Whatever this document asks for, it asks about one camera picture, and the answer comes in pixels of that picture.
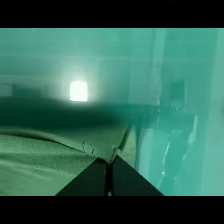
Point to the dark green garment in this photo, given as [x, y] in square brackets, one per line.
[43, 163]

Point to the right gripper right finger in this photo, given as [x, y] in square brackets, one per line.
[130, 181]

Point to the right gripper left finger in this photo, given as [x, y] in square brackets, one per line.
[90, 181]

